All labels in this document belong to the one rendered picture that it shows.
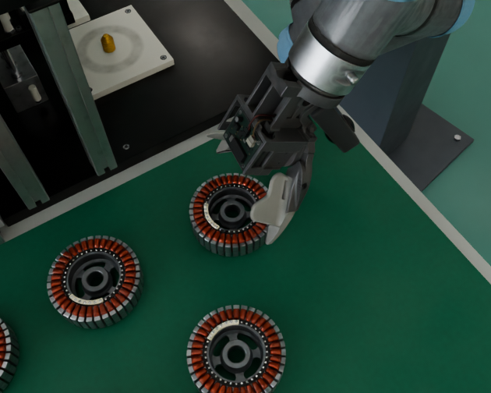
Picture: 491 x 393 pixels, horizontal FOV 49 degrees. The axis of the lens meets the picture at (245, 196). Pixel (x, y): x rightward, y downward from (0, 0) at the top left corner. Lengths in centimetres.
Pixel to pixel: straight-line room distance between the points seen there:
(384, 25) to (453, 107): 146
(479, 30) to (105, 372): 189
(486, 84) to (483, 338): 144
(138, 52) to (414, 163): 108
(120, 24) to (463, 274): 64
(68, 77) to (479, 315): 56
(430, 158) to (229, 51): 102
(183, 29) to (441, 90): 122
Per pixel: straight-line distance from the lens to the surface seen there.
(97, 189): 80
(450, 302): 74
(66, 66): 64
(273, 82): 55
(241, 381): 63
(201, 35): 94
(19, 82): 85
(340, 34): 52
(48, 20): 60
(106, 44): 90
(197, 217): 70
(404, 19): 53
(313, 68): 54
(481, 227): 172
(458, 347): 72
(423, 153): 179
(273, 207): 62
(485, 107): 200
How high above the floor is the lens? 140
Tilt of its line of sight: 59 degrees down
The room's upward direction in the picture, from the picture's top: straight up
